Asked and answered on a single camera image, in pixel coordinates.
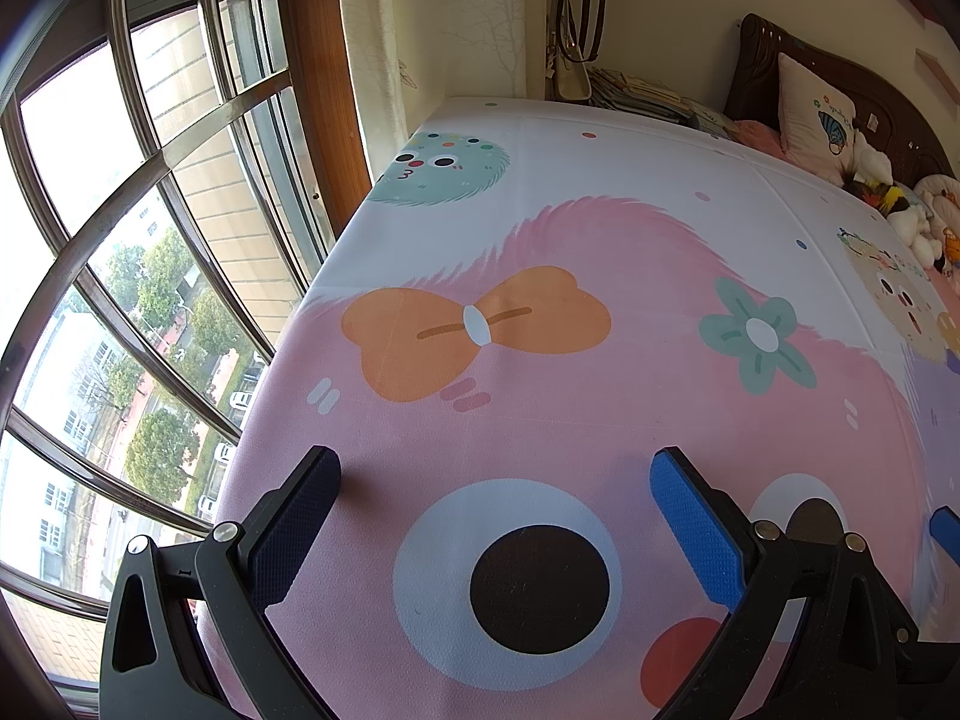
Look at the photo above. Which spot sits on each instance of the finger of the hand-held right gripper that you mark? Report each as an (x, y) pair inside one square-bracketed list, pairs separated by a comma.
[(946, 529)]

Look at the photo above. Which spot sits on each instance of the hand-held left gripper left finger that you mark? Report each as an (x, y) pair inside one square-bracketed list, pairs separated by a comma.
[(292, 525)]

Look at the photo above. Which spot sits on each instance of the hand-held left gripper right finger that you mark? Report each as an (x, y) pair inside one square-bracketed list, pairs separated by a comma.
[(697, 532)]

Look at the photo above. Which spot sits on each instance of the cartoon monster printed tablecloth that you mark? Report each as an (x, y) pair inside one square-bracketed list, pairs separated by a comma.
[(562, 390)]

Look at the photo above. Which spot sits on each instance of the window with metal grille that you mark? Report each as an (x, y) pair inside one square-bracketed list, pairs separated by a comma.
[(150, 277)]

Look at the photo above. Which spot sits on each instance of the brown fuzzy toy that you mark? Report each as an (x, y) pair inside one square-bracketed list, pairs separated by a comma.
[(862, 189)]

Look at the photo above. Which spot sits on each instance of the white bee plush toy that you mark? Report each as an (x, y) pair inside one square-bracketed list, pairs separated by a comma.
[(870, 159)]

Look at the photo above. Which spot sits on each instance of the pink bed sheet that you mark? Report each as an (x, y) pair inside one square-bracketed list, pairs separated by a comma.
[(757, 139)]

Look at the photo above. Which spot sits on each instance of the white cartoon pillow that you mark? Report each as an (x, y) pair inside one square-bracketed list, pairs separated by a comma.
[(806, 112)]

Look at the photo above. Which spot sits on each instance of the stack of books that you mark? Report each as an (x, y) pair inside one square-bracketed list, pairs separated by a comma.
[(637, 94)]

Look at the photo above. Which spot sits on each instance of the dark wooden headboard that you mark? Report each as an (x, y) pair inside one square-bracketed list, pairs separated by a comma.
[(757, 67)]

